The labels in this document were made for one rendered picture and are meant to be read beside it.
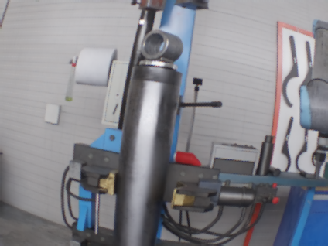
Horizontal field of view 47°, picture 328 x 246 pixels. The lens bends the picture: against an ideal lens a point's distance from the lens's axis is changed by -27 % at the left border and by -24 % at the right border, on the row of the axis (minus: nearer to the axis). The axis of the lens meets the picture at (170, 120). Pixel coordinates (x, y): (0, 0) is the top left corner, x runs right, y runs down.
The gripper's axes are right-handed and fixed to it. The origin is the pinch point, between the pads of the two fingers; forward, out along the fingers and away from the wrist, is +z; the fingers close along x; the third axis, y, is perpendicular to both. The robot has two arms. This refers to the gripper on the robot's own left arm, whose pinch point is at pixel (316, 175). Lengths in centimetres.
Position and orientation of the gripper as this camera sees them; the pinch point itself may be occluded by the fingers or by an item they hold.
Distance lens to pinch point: 240.4
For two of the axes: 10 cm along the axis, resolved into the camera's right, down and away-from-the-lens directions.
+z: -1.5, 9.9, 0.0
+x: -0.6, -0.1, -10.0
